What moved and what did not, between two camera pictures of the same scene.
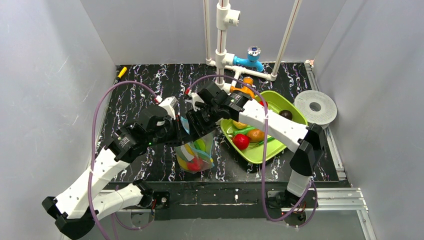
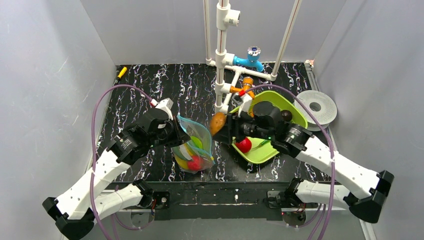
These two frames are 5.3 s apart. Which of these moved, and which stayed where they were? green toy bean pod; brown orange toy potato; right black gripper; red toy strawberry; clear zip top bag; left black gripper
Moved: brown orange toy potato; right black gripper
Stayed: left black gripper; clear zip top bag; red toy strawberry; green toy bean pod
